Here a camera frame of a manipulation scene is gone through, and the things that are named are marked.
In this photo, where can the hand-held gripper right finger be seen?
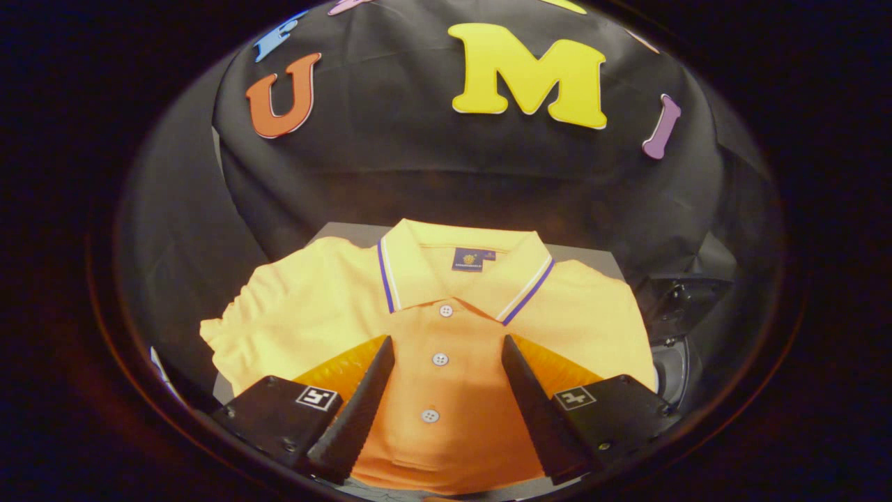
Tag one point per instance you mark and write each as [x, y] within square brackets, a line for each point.
[543, 418]

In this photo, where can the grey cabinet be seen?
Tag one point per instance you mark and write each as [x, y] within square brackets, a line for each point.
[585, 255]

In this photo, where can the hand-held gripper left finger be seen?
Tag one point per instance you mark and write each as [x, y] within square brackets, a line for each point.
[355, 418]

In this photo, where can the dark washing machine lid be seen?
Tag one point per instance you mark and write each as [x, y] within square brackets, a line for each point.
[686, 300]

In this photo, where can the orange polo shirt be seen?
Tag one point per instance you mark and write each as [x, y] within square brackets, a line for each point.
[313, 307]

